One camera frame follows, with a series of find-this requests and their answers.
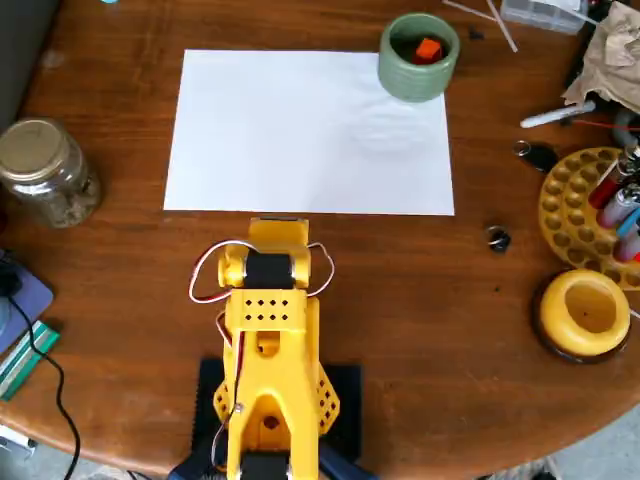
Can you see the long white stick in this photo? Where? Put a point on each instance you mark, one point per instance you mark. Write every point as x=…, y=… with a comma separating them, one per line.
x=502, y=27

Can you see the orange plastic object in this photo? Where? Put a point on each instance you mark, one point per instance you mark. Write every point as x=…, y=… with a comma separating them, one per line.
x=428, y=50

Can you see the black base mat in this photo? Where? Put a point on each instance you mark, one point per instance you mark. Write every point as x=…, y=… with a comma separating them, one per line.
x=347, y=400

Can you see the green and white box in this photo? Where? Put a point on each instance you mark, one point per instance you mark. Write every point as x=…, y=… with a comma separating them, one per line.
x=25, y=357

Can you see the green ribbed ceramic cup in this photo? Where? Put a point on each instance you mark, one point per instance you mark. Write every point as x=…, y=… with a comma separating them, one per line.
x=412, y=82

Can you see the blue lighter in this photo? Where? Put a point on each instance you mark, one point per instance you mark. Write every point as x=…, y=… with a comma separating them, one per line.
x=630, y=225

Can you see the purple notebook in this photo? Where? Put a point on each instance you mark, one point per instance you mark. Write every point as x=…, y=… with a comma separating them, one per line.
x=27, y=300

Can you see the white paper sheet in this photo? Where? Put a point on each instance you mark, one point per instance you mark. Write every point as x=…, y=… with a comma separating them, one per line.
x=280, y=140

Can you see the red lighter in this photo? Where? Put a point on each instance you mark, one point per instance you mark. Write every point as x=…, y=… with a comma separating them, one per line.
x=606, y=187

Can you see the yellow round dimpled tray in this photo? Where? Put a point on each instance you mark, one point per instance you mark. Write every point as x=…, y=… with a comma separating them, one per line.
x=565, y=210

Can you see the tiny black clip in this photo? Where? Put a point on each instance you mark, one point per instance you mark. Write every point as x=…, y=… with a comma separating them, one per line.
x=475, y=34

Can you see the glass jar with gold lid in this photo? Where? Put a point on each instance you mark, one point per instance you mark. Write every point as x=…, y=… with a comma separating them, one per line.
x=42, y=170

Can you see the pink lighter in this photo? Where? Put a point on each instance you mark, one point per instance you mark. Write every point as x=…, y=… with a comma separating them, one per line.
x=617, y=210

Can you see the blue clamp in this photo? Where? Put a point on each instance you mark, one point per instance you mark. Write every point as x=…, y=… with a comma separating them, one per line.
x=192, y=467
x=345, y=465

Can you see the crumpled brown paper bag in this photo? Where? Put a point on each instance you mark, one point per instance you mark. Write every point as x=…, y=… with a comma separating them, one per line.
x=612, y=60

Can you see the yellow round holder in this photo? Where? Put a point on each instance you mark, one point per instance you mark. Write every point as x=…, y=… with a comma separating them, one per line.
x=585, y=310

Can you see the clear plastic box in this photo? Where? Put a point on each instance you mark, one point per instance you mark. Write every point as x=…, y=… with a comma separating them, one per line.
x=542, y=15

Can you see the small black metal clip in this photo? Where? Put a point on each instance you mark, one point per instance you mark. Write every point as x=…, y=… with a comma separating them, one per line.
x=498, y=239

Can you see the white marker pen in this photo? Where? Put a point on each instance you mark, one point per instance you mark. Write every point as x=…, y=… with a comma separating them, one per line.
x=555, y=116

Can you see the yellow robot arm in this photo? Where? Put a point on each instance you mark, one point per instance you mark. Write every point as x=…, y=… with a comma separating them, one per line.
x=270, y=350

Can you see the white device with black button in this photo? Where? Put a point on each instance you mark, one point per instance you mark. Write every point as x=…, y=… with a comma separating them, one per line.
x=12, y=442

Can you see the short white stick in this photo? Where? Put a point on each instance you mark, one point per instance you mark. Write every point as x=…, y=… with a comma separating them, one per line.
x=470, y=9

